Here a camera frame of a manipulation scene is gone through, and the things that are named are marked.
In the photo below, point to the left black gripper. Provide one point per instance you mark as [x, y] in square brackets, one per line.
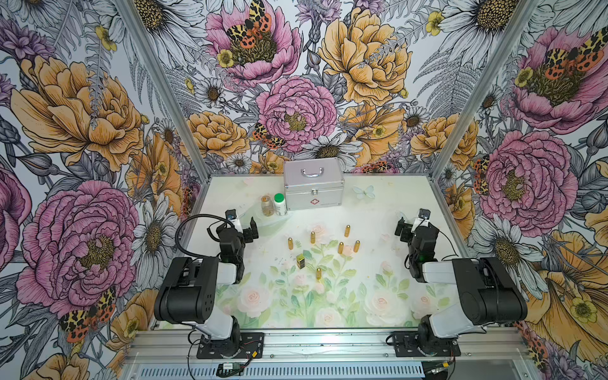
[242, 232]

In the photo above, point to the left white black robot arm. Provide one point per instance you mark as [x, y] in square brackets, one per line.
[187, 294]

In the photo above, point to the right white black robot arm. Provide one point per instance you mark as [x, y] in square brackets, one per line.
[487, 295]

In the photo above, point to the white bottle green cap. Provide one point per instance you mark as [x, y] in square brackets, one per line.
[280, 204]

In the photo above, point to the square black gold lipstick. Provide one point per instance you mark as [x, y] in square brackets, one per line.
[301, 261]

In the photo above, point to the clear jar brown contents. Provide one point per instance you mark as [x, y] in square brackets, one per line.
[267, 206]

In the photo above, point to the silver aluminium first aid case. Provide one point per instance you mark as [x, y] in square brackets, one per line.
[313, 184]

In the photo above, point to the small green circuit board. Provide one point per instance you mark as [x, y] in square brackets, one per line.
[228, 369]

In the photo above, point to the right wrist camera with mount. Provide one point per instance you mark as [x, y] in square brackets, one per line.
[422, 219]

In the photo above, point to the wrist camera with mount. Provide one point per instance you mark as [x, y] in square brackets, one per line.
[422, 219]
[233, 216]

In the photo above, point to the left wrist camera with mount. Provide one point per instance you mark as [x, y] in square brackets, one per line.
[233, 216]

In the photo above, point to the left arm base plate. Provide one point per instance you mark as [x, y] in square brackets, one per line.
[248, 345]

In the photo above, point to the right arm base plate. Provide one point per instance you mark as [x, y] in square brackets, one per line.
[413, 344]

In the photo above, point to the aluminium front rail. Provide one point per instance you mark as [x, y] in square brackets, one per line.
[303, 346]

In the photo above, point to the left aluminium corner post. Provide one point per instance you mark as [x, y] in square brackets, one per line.
[134, 25]

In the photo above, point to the aluminium corner post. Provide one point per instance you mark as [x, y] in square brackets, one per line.
[497, 59]
[134, 25]

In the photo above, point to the right aluminium corner post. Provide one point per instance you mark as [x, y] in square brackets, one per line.
[497, 59]

